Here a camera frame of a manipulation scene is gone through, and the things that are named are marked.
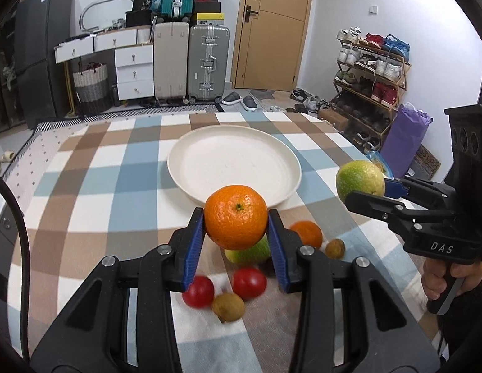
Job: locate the beige suitcase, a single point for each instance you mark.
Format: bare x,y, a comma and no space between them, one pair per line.
170,59

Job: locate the black refrigerator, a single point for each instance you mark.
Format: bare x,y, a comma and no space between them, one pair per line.
41,25

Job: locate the large orange mandarin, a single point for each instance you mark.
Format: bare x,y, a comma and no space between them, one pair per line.
309,233

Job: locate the small orange mandarin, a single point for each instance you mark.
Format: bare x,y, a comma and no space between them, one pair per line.
236,217

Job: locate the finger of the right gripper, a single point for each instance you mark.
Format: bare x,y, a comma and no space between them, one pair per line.
392,212
417,190

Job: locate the purple bag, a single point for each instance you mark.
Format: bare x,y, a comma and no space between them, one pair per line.
406,134

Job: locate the woven laundry basket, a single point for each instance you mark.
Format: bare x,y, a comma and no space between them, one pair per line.
93,89

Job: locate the wooden door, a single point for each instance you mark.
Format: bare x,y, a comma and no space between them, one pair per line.
269,41

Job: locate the yellow black box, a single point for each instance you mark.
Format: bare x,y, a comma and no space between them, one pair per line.
210,18

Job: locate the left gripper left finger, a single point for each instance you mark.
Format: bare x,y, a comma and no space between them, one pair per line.
120,319

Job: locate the checkered tablecloth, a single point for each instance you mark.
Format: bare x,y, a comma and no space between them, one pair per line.
98,189

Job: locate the cream round plate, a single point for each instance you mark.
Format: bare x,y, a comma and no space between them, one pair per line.
206,159

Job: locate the white drawer desk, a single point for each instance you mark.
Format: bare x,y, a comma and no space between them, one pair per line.
133,57

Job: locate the red cherry tomato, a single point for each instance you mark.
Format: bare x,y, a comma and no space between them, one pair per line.
249,283
200,293

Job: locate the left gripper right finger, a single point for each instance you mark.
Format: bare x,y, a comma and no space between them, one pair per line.
350,318

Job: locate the right hand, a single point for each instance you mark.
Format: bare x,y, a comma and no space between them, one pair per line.
435,270

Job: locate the wooden shoe rack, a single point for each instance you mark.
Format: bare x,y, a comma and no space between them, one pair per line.
370,82

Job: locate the silver grey suitcase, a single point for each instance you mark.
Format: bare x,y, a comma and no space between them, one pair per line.
207,63

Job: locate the grey slipper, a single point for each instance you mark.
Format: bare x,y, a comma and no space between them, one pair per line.
249,103
231,99

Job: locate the yellow green guava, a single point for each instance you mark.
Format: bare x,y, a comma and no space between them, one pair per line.
362,176

